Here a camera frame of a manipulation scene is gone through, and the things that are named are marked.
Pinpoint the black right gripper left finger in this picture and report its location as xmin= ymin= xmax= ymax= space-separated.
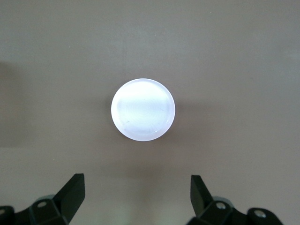
xmin=0 ymin=172 xmax=85 ymax=225

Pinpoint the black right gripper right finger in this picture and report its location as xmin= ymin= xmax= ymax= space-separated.
xmin=189 ymin=174 xmax=285 ymax=225

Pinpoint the pink round plate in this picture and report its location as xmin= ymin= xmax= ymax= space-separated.
xmin=111 ymin=78 xmax=176 ymax=143

